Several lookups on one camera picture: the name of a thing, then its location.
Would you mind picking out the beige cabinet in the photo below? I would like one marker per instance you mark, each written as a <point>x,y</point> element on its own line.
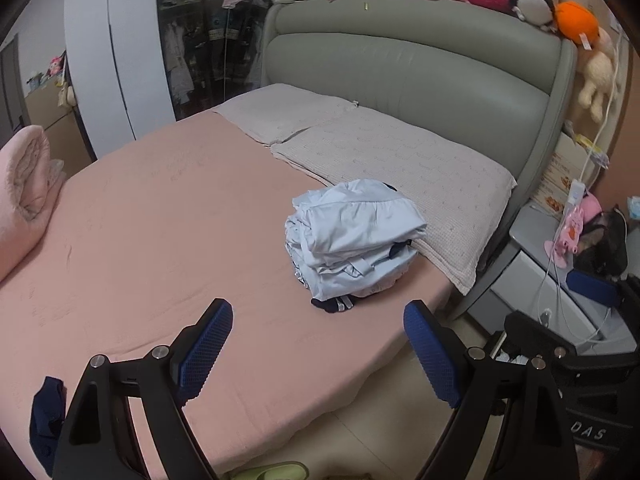
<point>50,125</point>

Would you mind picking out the glass-door wardrobe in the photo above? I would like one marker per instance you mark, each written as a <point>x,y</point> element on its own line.
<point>210,50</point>

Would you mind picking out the small cream plush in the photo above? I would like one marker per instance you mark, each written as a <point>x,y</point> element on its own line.
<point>67,92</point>

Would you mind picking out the navy skirt with silver stripes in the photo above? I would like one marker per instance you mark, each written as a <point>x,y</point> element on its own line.
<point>332,305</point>

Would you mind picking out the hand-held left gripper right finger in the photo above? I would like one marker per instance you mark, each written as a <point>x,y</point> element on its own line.
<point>435,355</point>

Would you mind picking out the grey door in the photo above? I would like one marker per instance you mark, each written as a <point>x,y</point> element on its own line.
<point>10,85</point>

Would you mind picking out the pale white crumpled garment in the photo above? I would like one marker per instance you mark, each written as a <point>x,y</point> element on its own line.
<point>345,277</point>

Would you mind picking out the black mesh bag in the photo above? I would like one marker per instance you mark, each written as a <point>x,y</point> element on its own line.
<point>602,250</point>

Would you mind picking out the red toy figure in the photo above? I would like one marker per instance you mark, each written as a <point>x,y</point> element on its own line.
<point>56,65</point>

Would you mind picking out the round orange plush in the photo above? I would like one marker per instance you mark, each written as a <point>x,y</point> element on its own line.
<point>575,20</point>

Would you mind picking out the grey nightstand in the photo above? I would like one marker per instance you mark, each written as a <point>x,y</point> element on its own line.
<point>530,260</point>

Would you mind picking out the rolled pink quilt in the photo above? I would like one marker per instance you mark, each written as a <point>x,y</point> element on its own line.
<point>25,195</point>

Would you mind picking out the black-haired doll plush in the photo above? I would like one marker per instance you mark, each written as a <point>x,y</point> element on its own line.
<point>532,5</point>

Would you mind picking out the cream bunny plush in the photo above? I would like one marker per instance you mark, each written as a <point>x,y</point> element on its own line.
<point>597,75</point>

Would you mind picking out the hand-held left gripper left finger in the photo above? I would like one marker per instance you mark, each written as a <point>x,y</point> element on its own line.
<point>205,355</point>

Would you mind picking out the white shirt with navy trim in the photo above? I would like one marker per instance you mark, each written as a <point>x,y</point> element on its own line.
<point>355,220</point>

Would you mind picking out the grey-green padded headboard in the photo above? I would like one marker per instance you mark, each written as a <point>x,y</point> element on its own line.
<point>400,60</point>

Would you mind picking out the navy blue scarf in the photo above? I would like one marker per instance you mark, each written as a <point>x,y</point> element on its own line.
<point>47,420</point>

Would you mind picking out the white wardrobe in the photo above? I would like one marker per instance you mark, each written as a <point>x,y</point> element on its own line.
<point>105,60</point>

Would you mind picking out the small pink plush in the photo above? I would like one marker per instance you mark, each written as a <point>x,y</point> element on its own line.
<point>570,230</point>

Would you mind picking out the light green slipper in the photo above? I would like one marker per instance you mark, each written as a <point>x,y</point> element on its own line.
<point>285,471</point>
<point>250,475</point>

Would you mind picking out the printed cardboard box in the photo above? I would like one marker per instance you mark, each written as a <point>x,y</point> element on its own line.
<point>555,180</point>

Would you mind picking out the beige knitted pillow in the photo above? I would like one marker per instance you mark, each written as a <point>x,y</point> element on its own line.
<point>285,110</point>
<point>425,170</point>

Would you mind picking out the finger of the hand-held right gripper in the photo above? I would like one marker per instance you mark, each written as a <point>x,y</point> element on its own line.
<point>592,285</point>
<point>535,335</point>

